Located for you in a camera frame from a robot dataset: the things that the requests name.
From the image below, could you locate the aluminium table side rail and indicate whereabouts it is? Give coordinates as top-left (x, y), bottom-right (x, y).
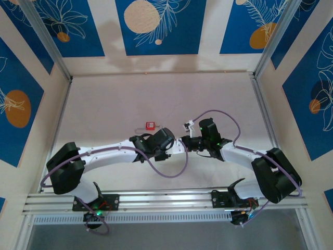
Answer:
top-left (250, 75), bottom-right (291, 180)
top-left (37, 78), bottom-right (73, 195)

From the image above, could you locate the aluminium mounting rail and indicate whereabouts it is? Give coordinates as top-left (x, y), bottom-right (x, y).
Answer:
top-left (22, 185), bottom-right (309, 217)

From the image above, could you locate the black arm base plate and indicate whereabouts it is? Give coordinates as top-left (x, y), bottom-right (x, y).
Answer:
top-left (72, 194), bottom-right (120, 211)
top-left (211, 190), bottom-right (236, 209)

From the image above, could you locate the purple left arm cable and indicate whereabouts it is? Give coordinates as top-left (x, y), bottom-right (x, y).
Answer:
top-left (40, 144), bottom-right (189, 235)

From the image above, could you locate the white slotted cable duct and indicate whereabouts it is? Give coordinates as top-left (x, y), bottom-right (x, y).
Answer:
top-left (32, 210), bottom-right (233, 226)

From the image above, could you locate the aluminium frame post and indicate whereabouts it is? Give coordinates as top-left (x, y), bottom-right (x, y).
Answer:
top-left (295, 208), bottom-right (317, 250)
top-left (252, 0), bottom-right (304, 79)
top-left (19, 0), bottom-right (73, 81)
top-left (14, 215), bottom-right (36, 250)

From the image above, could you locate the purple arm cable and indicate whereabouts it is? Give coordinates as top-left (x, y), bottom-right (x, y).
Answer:
top-left (40, 144), bottom-right (189, 235)
top-left (192, 109), bottom-right (304, 227)

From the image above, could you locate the red padlock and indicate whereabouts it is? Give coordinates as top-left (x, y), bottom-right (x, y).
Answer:
top-left (134, 121), bottom-right (155, 131)

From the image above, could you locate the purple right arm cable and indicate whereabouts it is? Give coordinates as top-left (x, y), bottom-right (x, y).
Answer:
top-left (192, 109), bottom-right (304, 227)

